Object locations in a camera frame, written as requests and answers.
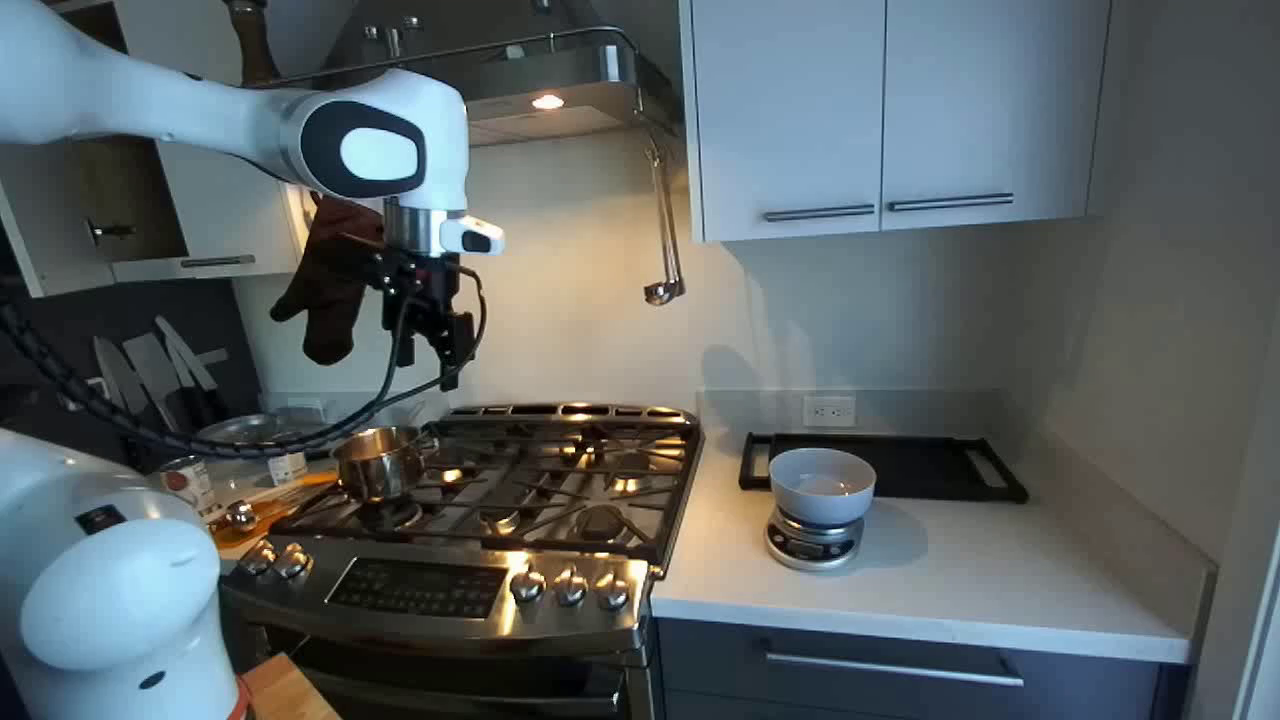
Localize grey base drawer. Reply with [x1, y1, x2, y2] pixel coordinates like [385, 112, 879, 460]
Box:
[653, 616, 1191, 720]

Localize white wall cabinet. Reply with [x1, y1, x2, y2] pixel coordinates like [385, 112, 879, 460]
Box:
[676, 0, 1117, 248]

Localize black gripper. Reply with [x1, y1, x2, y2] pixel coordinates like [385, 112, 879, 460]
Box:
[382, 244, 485, 398]

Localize stainless steel range hood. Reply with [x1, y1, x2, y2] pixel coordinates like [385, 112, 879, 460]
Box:
[316, 0, 689, 152]

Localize black tray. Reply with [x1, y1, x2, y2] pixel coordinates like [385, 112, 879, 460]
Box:
[738, 428, 1034, 510]

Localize brown oven mitt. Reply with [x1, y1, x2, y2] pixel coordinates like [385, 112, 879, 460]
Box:
[267, 198, 392, 369]

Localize wall-mounted kitchen knives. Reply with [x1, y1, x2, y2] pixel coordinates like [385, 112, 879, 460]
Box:
[88, 311, 234, 420]

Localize stainless steel gas range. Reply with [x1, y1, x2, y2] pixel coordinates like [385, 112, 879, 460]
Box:
[215, 401, 707, 720]

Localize brown wooden pepper mill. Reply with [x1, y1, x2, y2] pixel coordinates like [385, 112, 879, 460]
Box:
[225, 0, 285, 89]

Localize round kitchen scale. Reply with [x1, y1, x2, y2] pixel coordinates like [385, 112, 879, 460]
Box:
[765, 503, 872, 578]

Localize silver steel pot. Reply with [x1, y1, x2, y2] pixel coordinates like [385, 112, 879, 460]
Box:
[334, 420, 467, 512]

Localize silver drawer handle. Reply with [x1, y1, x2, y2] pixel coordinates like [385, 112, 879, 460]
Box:
[759, 643, 1034, 693]

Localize white bowl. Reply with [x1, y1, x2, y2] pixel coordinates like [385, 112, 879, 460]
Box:
[769, 446, 879, 530]

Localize wooden robot mounting board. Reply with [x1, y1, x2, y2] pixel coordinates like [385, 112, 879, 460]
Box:
[235, 654, 346, 720]

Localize open white shelf cabinet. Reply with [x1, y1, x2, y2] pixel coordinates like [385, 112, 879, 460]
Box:
[0, 132, 316, 301]

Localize silver cabinet door handle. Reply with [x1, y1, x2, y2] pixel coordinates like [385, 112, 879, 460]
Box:
[883, 190, 1022, 217]
[759, 202, 879, 230]

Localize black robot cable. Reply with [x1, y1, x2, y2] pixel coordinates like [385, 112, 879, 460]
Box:
[0, 266, 491, 463]

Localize white wall outlet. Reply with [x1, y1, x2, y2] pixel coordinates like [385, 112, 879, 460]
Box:
[800, 393, 860, 428]

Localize silver hanging ladle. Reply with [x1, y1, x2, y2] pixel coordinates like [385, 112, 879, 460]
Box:
[640, 126, 694, 311]

